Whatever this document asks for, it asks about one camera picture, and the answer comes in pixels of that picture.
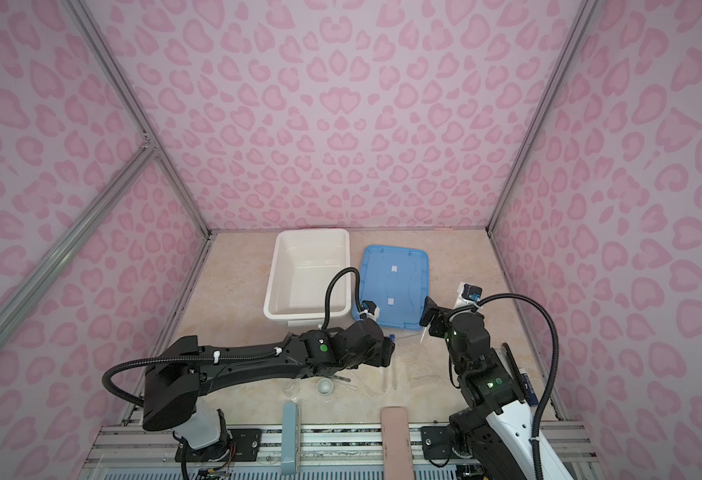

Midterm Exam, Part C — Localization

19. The white plastic bin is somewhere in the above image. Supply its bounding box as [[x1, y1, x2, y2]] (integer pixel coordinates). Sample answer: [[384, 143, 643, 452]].
[[263, 228, 350, 331]]

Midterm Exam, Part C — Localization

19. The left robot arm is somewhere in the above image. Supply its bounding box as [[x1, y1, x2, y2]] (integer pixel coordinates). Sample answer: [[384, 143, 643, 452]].
[[142, 320, 395, 461]]

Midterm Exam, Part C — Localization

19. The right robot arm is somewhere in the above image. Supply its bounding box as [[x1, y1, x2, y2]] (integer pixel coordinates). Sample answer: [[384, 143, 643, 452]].
[[420, 293, 572, 479]]

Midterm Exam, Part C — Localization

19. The blue plastic lid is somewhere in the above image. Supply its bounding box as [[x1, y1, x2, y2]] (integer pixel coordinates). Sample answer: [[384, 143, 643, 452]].
[[360, 245, 430, 331]]

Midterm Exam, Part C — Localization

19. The small white ceramic dish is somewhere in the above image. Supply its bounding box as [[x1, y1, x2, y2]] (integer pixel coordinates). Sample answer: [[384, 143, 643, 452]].
[[316, 378, 334, 396]]

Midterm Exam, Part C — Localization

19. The clear glass beaker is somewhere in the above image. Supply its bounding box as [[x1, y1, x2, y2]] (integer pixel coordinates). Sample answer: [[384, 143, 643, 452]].
[[281, 381, 300, 401]]

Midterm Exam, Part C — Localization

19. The light blue clamp bar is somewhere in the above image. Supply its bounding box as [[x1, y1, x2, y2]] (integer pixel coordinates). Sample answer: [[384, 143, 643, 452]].
[[280, 401, 301, 477]]

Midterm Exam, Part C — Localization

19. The pink clamp bar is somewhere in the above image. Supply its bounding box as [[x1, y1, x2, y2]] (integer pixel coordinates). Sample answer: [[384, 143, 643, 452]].
[[380, 406, 415, 480]]

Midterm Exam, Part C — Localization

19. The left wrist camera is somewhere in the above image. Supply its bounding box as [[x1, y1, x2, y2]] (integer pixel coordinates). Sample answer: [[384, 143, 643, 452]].
[[359, 300, 380, 322]]

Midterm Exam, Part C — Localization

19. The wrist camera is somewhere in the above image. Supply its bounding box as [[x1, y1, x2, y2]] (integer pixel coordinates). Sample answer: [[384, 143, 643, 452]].
[[454, 282, 483, 308], [359, 300, 380, 322]]

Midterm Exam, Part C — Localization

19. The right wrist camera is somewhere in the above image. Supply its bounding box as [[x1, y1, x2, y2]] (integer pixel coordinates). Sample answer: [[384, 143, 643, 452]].
[[454, 282, 483, 308]]

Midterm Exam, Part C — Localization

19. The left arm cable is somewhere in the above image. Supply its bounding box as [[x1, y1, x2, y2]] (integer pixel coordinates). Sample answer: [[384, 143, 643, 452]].
[[101, 266, 364, 410]]

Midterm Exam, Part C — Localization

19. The aluminium mounting rail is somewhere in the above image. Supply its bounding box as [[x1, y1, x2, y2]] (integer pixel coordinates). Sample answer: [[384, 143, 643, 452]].
[[78, 421, 607, 479]]

